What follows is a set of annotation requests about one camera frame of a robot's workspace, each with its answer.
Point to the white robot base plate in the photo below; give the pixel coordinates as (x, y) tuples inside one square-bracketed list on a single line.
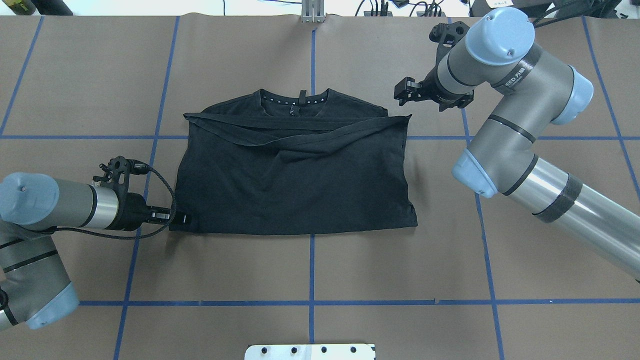
[(322, 351)]

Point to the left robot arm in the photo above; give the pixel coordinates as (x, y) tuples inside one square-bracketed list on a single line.
[(37, 289)]

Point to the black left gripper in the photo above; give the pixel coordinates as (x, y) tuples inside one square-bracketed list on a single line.
[(131, 210)]

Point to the black graphic t-shirt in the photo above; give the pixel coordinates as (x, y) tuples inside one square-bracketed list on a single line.
[(265, 164)]

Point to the aluminium frame post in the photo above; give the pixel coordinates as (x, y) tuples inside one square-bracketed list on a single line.
[(313, 11)]

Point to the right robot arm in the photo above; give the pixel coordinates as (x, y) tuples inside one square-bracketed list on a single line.
[(538, 90)]

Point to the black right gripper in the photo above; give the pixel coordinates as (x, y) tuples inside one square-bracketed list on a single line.
[(433, 92)]

